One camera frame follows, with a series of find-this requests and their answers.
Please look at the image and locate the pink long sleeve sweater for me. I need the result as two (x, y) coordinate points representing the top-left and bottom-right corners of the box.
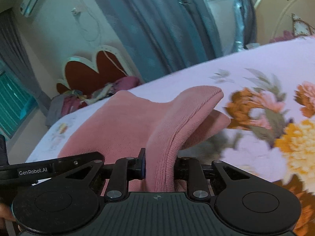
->
(59, 86), (230, 192)

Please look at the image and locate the pile of clothes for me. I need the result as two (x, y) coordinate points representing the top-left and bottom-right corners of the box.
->
(45, 76), (141, 128)

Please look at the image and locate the person left hand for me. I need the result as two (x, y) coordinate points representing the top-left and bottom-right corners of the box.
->
(0, 203), (16, 230)

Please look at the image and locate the red heart shaped headboard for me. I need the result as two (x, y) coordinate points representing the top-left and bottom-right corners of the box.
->
(56, 45), (134, 95)

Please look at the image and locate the floral white bed sheet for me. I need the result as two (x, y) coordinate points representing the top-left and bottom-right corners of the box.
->
(26, 36), (315, 236)

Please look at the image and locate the grey side curtain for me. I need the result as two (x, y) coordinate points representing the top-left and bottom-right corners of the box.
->
(1, 9), (51, 116)

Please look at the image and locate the blue curtain left panel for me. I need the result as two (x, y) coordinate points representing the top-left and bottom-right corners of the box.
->
(95, 0), (223, 82)

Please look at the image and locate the blue tied curtain right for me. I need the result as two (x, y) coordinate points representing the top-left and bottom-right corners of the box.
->
(232, 0), (257, 53)

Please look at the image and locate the cream arched headboard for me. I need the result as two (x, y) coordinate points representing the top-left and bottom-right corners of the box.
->
(255, 0), (314, 45)

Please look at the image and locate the patterned cushion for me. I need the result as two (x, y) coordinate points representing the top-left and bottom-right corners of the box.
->
(292, 13), (314, 37)

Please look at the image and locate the white charging cable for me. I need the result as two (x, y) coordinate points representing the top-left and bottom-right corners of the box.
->
(71, 4), (117, 62)

